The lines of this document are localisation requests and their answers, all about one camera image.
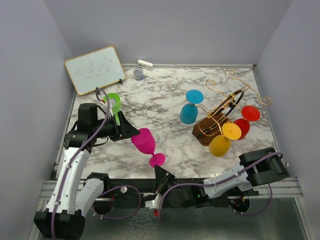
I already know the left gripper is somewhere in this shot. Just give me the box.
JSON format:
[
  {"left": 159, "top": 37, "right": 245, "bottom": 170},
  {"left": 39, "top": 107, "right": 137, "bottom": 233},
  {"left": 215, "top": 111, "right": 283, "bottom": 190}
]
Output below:
[{"left": 93, "top": 110, "right": 141, "bottom": 141}]

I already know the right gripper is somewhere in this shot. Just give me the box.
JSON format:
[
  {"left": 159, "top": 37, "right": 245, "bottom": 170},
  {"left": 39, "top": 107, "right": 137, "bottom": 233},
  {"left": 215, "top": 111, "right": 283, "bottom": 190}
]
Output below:
[{"left": 153, "top": 163, "right": 183, "bottom": 198}]

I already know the magenta wine glass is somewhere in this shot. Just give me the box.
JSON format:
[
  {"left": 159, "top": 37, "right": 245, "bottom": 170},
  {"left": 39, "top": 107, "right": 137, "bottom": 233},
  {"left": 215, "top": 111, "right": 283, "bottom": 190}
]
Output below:
[{"left": 131, "top": 128, "right": 166, "bottom": 168}]

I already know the green wine glass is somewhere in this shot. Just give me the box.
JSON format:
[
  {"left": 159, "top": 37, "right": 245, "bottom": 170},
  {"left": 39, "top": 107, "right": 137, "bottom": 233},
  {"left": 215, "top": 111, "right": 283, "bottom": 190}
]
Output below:
[{"left": 107, "top": 92, "right": 122, "bottom": 126}]

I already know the blue wine glass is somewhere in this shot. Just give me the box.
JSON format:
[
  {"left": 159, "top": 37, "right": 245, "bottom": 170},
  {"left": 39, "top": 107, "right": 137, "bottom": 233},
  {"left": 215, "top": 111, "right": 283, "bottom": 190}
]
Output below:
[{"left": 179, "top": 89, "right": 204, "bottom": 125}]

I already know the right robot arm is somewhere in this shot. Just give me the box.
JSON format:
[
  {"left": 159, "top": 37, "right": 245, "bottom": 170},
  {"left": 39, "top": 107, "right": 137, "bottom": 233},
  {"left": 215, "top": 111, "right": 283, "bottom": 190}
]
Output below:
[{"left": 154, "top": 147, "right": 290, "bottom": 211}]

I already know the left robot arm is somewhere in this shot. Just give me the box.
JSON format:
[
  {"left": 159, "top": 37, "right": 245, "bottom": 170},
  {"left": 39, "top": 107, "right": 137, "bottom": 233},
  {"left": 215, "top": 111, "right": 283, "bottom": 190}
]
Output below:
[{"left": 34, "top": 103, "right": 140, "bottom": 240}]

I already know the yellow wine glass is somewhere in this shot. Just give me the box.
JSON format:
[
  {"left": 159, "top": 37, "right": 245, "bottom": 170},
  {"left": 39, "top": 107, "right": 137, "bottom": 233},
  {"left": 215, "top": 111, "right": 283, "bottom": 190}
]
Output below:
[{"left": 208, "top": 122, "right": 242, "bottom": 157}]

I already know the red wine glass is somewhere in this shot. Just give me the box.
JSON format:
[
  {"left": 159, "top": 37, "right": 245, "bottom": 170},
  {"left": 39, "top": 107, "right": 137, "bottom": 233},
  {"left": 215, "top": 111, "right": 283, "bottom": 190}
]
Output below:
[{"left": 233, "top": 105, "right": 261, "bottom": 140}]

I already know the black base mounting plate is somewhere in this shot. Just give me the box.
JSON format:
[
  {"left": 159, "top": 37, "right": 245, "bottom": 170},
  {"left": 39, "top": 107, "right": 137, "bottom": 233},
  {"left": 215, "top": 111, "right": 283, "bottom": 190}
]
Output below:
[{"left": 83, "top": 172, "right": 258, "bottom": 209}]

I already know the white whiteboard eraser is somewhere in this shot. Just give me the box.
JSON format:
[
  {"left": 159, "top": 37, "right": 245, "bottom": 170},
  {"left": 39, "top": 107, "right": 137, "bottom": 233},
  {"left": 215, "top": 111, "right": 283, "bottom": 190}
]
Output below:
[{"left": 137, "top": 59, "right": 154, "bottom": 71}]

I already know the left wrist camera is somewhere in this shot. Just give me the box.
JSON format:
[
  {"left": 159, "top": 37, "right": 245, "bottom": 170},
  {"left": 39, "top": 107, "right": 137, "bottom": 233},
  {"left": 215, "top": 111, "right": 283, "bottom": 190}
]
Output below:
[{"left": 98, "top": 97, "right": 117, "bottom": 112}]

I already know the gold wire wine glass rack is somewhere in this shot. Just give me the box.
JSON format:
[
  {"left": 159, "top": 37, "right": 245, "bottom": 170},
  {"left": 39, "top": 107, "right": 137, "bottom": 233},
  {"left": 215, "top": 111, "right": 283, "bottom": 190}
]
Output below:
[{"left": 192, "top": 68, "right": 272, "bottom": 146}]

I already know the small whiteboard with wooden frame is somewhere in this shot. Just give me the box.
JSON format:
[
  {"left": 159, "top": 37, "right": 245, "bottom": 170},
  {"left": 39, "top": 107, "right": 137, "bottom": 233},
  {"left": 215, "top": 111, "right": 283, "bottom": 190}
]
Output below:
[{"left": 64, "top": 46, "right": 126, "bottom": 96}]

